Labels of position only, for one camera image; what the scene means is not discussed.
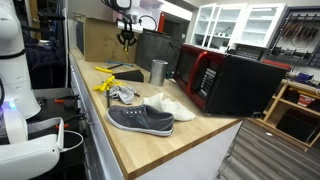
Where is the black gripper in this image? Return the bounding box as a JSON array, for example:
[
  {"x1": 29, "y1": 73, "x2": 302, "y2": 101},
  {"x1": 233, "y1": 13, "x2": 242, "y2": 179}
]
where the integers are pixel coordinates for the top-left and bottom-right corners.
[{"x1": 115, "y1": 28, "x2": 138, "y2": 52}]

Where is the small yellow T-handle wrench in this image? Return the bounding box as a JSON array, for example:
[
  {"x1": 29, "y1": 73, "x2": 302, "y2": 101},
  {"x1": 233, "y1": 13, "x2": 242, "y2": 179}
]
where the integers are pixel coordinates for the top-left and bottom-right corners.
[{"x1": 123, "y1": 45, "x2": 130, "y2": 64}]

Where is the black wedge wrench stand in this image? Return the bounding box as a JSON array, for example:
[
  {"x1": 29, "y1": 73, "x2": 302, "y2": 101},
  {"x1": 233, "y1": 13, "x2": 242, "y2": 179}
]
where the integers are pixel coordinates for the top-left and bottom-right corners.
[{"x1": 112, "y1": 68, "x2": 145, "y2": 84}]

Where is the silver metal cylinder holder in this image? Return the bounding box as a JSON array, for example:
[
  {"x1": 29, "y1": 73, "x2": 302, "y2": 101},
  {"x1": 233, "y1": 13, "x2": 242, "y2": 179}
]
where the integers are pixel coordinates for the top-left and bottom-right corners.
[{"x1": 148, "y1": 58, "x2": 170, "y2": 87}]

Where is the white counter cabinet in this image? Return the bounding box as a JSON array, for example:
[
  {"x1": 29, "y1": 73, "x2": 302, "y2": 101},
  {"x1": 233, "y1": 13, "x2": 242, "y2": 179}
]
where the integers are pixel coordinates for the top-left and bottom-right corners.
[{"x1": 67, "y1": 49, "x2": 245, "y2": 180}]

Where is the large brown cardboard box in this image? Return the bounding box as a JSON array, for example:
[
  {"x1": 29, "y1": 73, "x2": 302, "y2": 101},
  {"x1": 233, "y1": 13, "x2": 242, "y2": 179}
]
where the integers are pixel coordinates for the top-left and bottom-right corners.
[{"x1": 74, "y1": 14, "x2": 140, "y2": 65}]

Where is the blue tool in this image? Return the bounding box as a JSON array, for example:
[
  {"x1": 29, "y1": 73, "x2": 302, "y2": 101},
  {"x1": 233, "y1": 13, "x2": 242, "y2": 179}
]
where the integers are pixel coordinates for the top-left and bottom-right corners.
[{"x1": 105, "y1": 59, "x2": 135, "y2": 68}]

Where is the dark grey foam panel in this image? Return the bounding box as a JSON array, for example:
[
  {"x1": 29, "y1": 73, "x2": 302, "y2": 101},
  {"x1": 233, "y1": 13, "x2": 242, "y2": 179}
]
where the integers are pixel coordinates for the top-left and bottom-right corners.
[{"x1": 134, "y1": 28, "x2": 183, "y2": 73}]

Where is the dark grey sneaker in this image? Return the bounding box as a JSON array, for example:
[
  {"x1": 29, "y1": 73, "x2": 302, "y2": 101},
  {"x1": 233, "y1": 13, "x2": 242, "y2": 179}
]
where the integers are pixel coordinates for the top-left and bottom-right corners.
[{"x1": 106, "y1": 103, "x2": 176, "y2": 138}]

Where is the white cloth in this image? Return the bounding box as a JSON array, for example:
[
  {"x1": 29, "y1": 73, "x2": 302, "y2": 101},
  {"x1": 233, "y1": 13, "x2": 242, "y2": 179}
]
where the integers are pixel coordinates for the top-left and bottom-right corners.
[{"x1": 142, "y1": 91, "x2": 198, "y2": 122}]

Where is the black perforated plate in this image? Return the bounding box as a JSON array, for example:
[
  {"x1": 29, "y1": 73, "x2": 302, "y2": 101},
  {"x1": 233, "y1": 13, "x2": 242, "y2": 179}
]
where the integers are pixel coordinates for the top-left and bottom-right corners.
[{"x1": 32, "y1": 95, "x2": 86, "y2": 135}]

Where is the red microwave oven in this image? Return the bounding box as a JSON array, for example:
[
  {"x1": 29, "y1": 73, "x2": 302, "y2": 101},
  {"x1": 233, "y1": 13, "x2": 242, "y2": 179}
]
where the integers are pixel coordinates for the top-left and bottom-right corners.
[{"x1": 172, "y1": 43, "x2": 290, "y2": 118}]

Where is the black keyboard rack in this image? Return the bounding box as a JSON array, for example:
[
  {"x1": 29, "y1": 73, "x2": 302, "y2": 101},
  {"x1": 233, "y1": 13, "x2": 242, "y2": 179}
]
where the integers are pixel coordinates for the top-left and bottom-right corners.
[{"x1": 234, "y1": 44, "x2": 268, "y2": 62}]

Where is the wooden shelf unit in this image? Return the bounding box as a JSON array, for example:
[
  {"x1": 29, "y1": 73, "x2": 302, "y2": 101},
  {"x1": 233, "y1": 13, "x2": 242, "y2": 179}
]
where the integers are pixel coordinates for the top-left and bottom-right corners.
[{"x1": 262, "y1": 79, "x2": 320, "y2": 153}]

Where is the long-shaft yellow T-handle wrench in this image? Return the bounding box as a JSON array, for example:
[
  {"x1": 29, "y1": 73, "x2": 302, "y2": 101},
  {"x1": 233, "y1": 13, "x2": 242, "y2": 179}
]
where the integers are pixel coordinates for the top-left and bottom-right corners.
[{"x1": 94, "y1": 62, "x2": 125, "y2": 75}]

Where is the orange-handled black clamp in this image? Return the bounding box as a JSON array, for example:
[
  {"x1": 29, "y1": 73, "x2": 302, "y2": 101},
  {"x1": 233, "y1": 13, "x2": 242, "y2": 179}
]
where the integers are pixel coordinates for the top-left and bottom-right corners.
[
  {"x1": 54, "y1": 113, "x2": 88, "y2": 131},
  {"x1": 54, "y1": 94, "x2": 82, "y2": 103}
]

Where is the white cable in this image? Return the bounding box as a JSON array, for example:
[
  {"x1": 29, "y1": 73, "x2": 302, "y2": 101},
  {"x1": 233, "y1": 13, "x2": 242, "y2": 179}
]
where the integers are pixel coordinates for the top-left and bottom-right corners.
[{"x1": 59, "y1": 129, "x2": 85, "y2": 154}]

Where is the white glass-door wall cabinet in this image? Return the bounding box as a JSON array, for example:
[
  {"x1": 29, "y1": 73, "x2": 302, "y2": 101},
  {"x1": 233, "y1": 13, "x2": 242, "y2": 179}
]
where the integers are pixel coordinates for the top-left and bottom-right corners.
[{"x1": 191, "y1": 2, "x2": 288, "y2": 50}]

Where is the wall tool rack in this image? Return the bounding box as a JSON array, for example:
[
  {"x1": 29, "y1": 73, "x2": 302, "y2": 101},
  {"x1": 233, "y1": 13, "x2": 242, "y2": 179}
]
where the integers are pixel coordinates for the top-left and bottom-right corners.
[{"x1": 269, "y1": 5, "x2": 320, "y2": 69}]

